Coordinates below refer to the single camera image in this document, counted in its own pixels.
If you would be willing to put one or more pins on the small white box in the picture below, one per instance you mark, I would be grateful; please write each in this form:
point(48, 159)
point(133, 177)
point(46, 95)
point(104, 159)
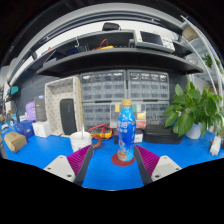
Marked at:
point(41, 129)

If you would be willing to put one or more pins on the brown cardboard box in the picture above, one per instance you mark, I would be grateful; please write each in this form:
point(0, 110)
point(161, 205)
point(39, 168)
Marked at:
point(15, 141)

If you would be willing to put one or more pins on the black bench shelf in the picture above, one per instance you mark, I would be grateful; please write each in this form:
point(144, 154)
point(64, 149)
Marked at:
point(116, 63)

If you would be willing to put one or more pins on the green potted plant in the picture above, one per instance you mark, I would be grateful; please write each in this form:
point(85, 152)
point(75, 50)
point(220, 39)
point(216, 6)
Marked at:
point(190, 113)

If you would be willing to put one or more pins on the blue box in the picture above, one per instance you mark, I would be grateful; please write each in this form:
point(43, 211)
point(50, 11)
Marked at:
point(25, 128)

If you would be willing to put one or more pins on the red and yellow clamp meter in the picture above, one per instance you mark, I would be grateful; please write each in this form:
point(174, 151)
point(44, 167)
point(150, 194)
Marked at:
point(103, 131)

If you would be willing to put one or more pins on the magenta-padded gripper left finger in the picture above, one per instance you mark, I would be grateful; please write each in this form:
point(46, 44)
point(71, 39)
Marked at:
point(60, 166)

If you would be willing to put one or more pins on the white power adapter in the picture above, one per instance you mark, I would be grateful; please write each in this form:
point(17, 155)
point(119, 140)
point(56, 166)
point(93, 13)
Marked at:
point(215, 146)

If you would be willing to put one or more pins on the black rectangular case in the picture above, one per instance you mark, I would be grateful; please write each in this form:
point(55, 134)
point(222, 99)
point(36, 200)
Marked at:
point(68, 116)

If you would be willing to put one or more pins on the white shelf unit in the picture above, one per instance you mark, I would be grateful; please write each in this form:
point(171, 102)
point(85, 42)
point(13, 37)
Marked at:
point(213, 50)

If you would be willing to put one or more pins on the flat black case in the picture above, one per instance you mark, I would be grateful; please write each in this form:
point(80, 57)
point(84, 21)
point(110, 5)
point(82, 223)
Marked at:
point(163, 134)

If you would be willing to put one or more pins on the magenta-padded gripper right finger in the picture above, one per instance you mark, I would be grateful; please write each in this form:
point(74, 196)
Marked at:
point(163, 166)

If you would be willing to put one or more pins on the white perforated tray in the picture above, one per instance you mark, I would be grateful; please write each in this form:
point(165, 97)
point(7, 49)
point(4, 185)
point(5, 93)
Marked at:
point(52, 103)

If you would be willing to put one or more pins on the clear organizer with coloured parts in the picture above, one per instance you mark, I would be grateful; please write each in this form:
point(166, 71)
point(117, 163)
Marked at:
point(140, 116)

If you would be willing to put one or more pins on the black pouch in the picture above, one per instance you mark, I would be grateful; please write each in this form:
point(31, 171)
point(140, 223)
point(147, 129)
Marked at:
point(111, 26)

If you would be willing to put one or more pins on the yellow and red test leads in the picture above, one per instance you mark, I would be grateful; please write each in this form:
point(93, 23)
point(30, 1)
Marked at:
point(106, 47)

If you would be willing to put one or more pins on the dark grey box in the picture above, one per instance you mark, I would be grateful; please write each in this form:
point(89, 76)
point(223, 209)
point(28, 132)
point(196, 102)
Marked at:
point(40, 108)

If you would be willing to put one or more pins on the white mug with face print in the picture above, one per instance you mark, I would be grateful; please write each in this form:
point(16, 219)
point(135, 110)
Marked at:
point(80, 142)

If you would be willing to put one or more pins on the blue drink bottle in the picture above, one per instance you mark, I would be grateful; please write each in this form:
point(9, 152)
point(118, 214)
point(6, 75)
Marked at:
point(126, 133)

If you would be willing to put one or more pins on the small grey drawer cabinet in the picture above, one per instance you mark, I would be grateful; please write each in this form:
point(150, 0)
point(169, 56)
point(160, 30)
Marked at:
point(96, 115)
point(157, 113)

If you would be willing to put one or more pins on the flat round red coaster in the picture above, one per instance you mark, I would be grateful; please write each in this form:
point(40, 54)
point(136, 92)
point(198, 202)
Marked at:
point(115, 161)

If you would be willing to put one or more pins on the purple bag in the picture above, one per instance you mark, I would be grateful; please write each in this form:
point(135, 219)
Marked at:
point(30, 111)

